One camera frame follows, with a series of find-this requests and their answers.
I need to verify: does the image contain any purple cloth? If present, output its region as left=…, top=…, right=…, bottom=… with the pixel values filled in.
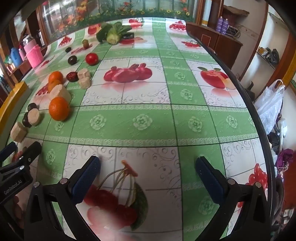
left=276, top=148, right=296, bottom=176

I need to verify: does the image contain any wooden sideboard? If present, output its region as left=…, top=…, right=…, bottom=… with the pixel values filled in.
left=186, top=22, right=243, bottom=67

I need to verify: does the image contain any pink woven cover jar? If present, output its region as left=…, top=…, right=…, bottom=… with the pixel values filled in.
left=24, top=43, right=44, bottom=69

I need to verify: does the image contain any white plastic bag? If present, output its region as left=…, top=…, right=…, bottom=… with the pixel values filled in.
left=254, top=79, right=286, bottom=135

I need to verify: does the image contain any floral print glass cabinet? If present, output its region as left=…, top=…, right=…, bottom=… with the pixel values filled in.
left=35, top=0, right=204, bottom=47

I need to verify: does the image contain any fruit print tablecloth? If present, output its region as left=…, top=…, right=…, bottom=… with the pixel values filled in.
left=5, top=19, right=270, bottom=241

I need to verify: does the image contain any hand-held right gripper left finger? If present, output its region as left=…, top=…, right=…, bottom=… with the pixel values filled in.
left=24, top=156, right=101, bottom=241

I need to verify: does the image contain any wooden side counter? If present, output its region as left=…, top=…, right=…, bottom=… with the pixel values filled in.
left=0, top=23, right=48, bottom=79

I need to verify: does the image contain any blue thermos jug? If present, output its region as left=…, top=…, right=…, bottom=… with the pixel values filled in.
left=10, top=47, right=22, bottom=67

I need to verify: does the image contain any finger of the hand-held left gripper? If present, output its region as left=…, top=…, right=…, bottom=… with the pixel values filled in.
left=0, top=141, right=42, bottom=175
left=0, top=142, right=18, bottom=163

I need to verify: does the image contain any yellow rimmed tray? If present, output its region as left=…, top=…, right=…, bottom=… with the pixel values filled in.
left=0, top=81, right=31, bottom=137

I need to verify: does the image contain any red tomato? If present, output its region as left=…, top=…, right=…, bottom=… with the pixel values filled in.
left=85, top=53, right=99, bottom=66

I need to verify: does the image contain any large beige sugarcane chunk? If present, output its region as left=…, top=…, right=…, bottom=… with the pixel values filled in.
left=49, top=85, right=72, bottom=107

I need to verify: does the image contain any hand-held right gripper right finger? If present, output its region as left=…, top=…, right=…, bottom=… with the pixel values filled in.
left=195, top=156, right=271, bottom=241

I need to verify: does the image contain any green bok choy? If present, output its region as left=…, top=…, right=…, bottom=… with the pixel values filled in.
left=96, top=22, right=135, bottom=45

